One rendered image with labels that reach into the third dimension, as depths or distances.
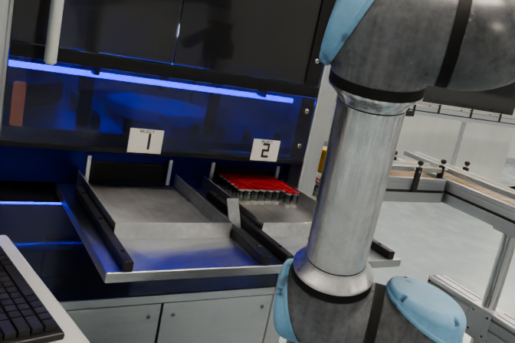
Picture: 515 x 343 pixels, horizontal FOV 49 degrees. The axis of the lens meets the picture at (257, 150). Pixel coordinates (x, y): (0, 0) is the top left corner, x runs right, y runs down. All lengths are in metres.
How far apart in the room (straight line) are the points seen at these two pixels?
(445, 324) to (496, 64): 0.35
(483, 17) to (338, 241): 0.32
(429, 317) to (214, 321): 0.98
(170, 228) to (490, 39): 0.77
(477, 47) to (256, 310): 1.26
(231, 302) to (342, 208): 1.00
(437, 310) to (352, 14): 0.41
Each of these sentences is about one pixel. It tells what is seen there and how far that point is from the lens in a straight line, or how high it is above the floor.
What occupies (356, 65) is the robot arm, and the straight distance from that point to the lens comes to 0.65.
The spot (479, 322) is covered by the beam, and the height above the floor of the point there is 0.50.
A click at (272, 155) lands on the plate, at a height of 1.01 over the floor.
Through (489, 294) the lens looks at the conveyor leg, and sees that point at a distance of 2.19.
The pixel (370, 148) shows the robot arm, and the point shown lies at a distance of 0.69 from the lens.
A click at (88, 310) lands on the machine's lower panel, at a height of 0.57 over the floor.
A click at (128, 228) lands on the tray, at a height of 0.90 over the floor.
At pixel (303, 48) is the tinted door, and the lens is 1.55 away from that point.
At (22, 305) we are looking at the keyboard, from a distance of 1.02.
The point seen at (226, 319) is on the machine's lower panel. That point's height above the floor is 0.51.
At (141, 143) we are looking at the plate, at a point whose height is 1.01.
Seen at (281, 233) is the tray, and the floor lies 0.89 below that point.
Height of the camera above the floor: 1.33
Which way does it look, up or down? 12 degrees down
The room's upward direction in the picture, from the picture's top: 11 degrees clockwise
